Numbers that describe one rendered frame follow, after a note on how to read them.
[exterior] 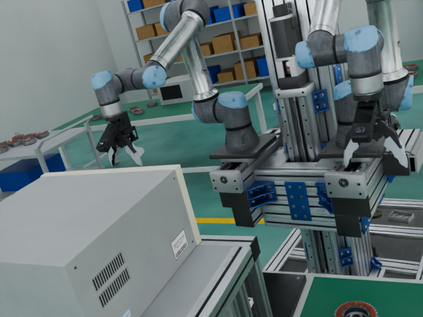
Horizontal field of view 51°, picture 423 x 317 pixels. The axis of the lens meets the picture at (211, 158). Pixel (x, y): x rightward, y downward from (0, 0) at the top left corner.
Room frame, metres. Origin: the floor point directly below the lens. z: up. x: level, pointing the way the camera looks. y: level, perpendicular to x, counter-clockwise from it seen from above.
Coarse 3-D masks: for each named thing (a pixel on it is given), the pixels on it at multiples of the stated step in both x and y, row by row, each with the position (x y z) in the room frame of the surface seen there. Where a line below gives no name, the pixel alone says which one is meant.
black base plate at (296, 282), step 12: (264, 276) 1.26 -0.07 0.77; (276, 276) 1.25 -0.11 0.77; (288, 276) 1.23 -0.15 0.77; (300, 276) 1.21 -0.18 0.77; (276, 288) 1.18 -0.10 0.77; (288, 288) 1.17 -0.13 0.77; (300, 288) 1.16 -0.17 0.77; (276, 300) 1.13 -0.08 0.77; (288, 300) 1.12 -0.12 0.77; (252, 312) 1.10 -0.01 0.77; (276, 312) 1.08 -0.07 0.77; (288, 312) 1.06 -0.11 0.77
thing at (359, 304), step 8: (344, 304) 1.02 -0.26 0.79; (352, 304) 1.01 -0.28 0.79; (360, 304) 1.00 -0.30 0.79; (368, 304) 0.99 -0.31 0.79; (336, 312) 1.00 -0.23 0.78; (344, 312) 0.99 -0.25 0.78; (352, 312) 1.00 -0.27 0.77; (360, 312) 1.00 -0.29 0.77; (368, 312) 0.97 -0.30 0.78; (376, 312) 0.96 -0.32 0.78
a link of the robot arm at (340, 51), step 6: (378, 30) 1.16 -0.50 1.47; (336, 36) 1.17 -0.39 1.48; (342, 36) 1.15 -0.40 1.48; (336, 42) 1.15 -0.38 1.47; (342, 42) 1.14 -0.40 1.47; (336, 48) 1.15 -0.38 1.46; (342, 48) 1.14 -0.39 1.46; (336, 54) 1.15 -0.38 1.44; (342, 54) 1.14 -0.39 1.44; (342, 60) 1.15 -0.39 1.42
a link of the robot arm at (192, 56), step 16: (176, 0) 1.91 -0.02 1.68; (160, 16) 1.92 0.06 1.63; (176, 16) 1.85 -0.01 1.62; (192, 48) 1.89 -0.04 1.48; (192, 64) 1.90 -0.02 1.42; (192, 80) 1.92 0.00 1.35; (208, 80) 1.91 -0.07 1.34; (208, 96) 1.89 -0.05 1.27; (192, 112) 1.96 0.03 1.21; (208, 112) 1.88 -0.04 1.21
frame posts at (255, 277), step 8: (256, 264) 0.93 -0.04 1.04; (256, 272) 0.92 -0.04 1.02; (248, 280) 0.94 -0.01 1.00; (256, 280) 0.93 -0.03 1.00; (240, 288) 0.84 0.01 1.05; (256, 288) 0.94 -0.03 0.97; (264, 288) 0.94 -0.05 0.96; (240, 296) 0.84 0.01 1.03; (256, 296) 0.94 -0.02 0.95; (264, 296) 0.93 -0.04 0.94; (240, 304) 0.84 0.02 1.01; (248, 304) 0.85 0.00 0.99; (256, 304) 0.93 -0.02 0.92; (264, 304) 0.92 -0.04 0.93; (240, 312) 0.85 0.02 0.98; (248, 312) 0.85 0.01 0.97; (256, 312) 0.94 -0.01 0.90; (264, 312) 0.93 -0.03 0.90
